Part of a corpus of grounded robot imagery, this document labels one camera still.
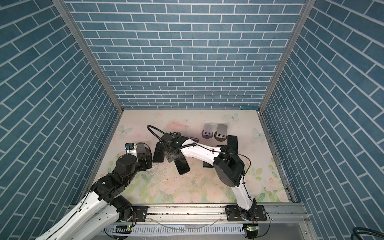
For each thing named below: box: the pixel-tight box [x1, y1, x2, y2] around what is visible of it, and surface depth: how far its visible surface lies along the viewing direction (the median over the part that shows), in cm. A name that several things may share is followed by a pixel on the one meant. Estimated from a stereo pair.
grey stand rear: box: [201, 123, 214, 139], surface depth 104 cm
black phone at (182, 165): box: [173, 156, 191, 175], surface depth 91 cm
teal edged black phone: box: [227, 135, 239, 154], surface depth 105 cm
